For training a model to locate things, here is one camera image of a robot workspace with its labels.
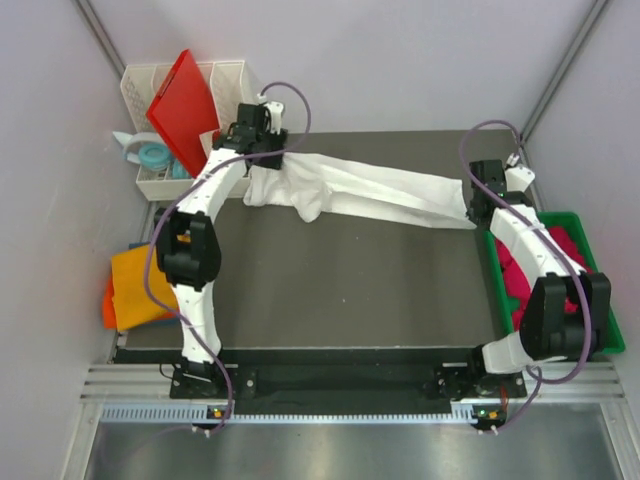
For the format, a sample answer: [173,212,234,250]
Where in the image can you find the purple cable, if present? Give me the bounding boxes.
[458,119,599,386]
[144,82,315,431]

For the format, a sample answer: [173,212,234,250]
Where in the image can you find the white file organizer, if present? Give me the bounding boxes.
[120,60,261,202]

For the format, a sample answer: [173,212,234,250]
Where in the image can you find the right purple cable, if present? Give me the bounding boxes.
[458,119,599,386]

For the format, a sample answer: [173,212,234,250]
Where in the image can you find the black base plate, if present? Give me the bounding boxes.
[114,347,526,401]

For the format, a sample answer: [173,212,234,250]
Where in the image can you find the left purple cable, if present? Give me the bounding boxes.
[144,82,315,431]

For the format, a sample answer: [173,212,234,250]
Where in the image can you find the pink t shirt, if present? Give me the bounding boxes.
[494,226,593,331]

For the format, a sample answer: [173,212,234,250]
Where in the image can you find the white cable duct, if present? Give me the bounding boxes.
[100,404,504,427]

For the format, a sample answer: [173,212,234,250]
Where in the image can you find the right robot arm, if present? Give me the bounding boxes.
[466,160,611,396]

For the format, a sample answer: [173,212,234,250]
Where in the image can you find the light blue headphones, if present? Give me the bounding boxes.
[112,131,191,180]

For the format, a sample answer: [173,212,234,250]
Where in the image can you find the white t shirt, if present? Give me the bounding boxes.
[243,153,475,230]

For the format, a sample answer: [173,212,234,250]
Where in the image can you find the aluminium frame rail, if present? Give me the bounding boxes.
[520,0,613,145]

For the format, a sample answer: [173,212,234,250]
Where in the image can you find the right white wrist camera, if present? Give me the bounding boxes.
[504,153,536,192]

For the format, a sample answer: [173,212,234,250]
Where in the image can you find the green plastic bin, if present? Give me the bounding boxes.
[484,212,626,355]

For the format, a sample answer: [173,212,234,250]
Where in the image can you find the red patterned booklet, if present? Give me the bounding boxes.
[199,129,221,159]

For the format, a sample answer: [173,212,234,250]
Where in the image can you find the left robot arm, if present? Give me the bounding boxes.
[156,99,288,399]

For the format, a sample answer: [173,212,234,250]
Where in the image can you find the red plastic folder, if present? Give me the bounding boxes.
[146,49,220,178]

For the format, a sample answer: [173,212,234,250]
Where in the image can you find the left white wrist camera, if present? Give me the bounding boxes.
[257,93,285,135]

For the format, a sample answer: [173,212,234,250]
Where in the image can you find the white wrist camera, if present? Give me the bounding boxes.
[257,93,285,135]
[504,153,536,192]

